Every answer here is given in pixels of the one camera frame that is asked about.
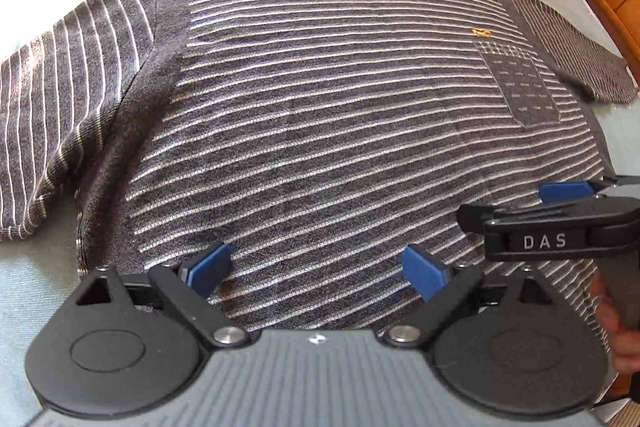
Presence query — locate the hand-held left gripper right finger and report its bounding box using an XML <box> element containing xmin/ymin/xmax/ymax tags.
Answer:
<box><xmin>384</xmin><ymin>244</ymin><xmax>553</xmax><ymax>349</ymax></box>

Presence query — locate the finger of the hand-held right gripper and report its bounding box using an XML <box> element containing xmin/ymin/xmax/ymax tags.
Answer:
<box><xmin>540</xmin><ymin>174</ymin><xmax>640</xmax><ymax>204</ymax></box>
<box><xmin>457</xmin><ymin>199</ymin><xmax>640</xmax><ymax>235</ymax></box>

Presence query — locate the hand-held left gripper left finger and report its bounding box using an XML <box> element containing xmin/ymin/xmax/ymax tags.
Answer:
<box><xmin>75</xmin><ymin>243</ymin><xmax>251</xmax><ymax>349</ymax></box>

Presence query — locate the grey striped knit sweater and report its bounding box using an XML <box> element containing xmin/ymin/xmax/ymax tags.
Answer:
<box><xmin>0</xmin><ymin>0</ymin><xmax>640</xmax><ymax>358</ymax></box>

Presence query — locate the person's right hand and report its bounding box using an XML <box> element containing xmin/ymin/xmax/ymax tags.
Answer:
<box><xmin>594</xmin><ymin>277</ymin><xmax>640</xmax><ymax>374</ymax></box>

